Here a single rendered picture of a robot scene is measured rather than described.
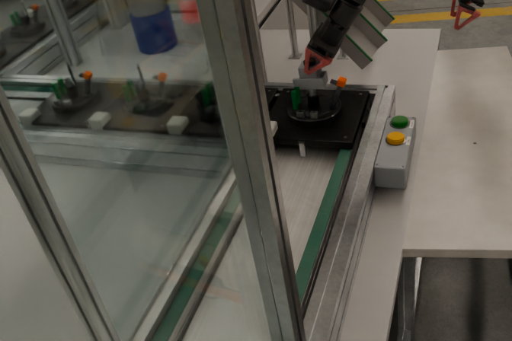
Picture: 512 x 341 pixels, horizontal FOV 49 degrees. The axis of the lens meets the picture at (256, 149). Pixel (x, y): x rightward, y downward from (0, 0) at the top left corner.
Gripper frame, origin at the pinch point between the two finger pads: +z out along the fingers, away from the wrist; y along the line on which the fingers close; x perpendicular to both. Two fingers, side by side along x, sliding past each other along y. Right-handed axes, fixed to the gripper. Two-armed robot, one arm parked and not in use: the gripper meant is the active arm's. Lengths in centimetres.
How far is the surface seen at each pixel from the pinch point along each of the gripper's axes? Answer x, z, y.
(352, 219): 21.8, 2.5, 36.6
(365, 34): 10.0, 1.7, -33.2
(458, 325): 94, 69, -17
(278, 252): 3, -33, 85
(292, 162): 8.5, 16.9, 14.3
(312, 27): -4.3, 1.1, -19.6
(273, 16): -21, 53, -107
